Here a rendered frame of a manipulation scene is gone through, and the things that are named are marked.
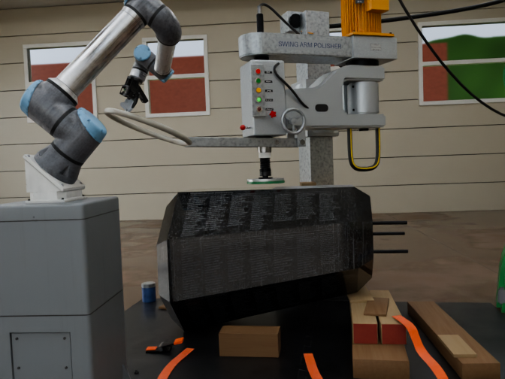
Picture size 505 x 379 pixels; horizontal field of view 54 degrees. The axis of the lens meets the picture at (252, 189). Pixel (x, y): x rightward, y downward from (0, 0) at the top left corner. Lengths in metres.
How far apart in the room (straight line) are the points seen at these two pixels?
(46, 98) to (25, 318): 0.86
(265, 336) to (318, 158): 1.55
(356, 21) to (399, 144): 6.18
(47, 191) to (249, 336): 1.18
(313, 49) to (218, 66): 6.36
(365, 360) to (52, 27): 8.95
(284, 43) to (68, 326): 1.83
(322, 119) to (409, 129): 6.38
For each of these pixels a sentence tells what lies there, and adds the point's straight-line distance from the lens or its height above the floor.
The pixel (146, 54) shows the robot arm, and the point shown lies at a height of 1.58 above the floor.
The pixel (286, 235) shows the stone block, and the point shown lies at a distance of 2.62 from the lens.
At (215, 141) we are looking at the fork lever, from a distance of 2.75.
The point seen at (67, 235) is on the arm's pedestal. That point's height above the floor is 0.73.
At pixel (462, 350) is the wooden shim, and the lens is 2.52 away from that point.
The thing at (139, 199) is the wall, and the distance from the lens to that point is 9.44.
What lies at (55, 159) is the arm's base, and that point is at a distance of 2.14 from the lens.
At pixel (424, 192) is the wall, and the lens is 9.33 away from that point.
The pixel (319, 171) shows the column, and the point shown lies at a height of 0.90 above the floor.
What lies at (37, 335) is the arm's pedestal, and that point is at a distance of 2.15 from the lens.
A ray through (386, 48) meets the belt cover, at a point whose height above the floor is 1.63.
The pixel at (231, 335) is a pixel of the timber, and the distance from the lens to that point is 2.58.
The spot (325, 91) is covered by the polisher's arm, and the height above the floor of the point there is 1.38.
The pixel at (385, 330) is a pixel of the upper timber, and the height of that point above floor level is 0.17.
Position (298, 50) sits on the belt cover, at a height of 1.60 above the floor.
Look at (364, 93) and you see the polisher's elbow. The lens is 3.11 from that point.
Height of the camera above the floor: 0.98
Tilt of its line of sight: 3 degrees down
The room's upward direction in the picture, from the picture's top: 2 degrees counter-clockwise
